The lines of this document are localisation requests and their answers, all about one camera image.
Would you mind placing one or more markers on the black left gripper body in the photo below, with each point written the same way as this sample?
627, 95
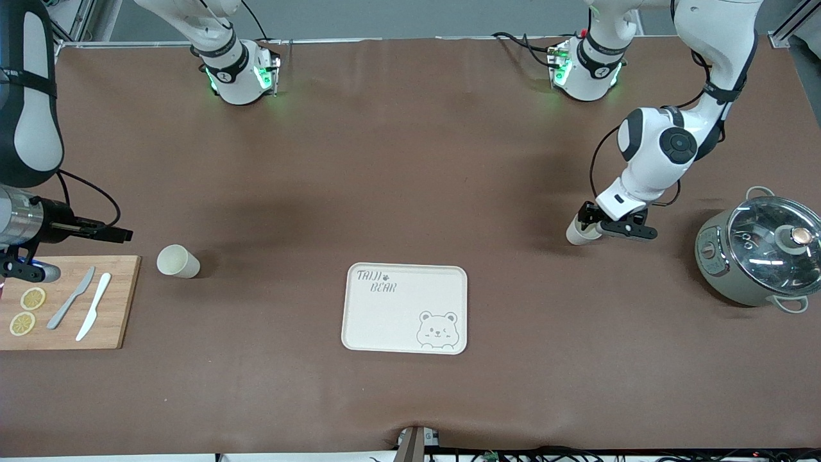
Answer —
586, 213

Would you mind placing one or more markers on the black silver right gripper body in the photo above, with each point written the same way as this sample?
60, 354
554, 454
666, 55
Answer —
54, 221

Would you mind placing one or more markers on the white plastic cup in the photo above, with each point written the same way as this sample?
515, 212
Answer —
176, 262
577, 236

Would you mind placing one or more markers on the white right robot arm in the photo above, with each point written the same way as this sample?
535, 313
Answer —
32, 128

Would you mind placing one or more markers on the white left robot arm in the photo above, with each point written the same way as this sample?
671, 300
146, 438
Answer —
648, 167

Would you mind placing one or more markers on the white bear print tray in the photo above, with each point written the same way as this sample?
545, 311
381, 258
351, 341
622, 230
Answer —
391, 321

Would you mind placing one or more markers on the bamboo cutting board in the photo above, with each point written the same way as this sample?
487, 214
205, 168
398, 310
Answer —
122, 308

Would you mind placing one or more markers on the white plastic knife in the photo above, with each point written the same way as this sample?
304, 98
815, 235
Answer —
93, 308

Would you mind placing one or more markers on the yellow lemon slice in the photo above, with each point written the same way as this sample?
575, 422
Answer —
33, 298
22, 323

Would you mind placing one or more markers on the blue-grey plastic knife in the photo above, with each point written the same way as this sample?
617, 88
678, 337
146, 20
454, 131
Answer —
67, 305

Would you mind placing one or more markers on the grey-green electric cooking pot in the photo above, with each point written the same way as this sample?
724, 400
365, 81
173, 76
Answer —
712, 256

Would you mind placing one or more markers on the glass pot lid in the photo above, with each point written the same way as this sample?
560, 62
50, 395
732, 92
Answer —
757, 256

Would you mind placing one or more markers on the brown table cover mat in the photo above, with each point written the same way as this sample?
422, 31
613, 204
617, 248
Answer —
410, 160

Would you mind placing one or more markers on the aluminium frame profile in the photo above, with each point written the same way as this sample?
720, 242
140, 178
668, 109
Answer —
792, 22
86, 22

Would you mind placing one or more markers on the metal camera stand bracket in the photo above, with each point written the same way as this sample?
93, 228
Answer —
414, 446

